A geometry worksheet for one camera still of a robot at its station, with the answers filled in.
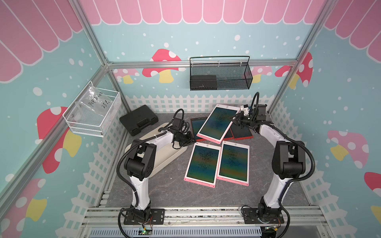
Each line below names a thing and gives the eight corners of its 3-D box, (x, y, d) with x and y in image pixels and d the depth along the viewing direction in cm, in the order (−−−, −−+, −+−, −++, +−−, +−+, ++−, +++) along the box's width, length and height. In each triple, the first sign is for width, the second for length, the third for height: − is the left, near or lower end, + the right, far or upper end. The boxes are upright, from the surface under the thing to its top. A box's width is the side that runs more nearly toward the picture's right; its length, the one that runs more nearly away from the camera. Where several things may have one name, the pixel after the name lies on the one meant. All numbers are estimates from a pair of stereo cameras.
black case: (133, 137, 108) (130, 132, 103) (120, 121, 117) (117, 116, 113) (159, 121, 117) (158, 116, 113) (145, 107, 127) (144, 102, 122)
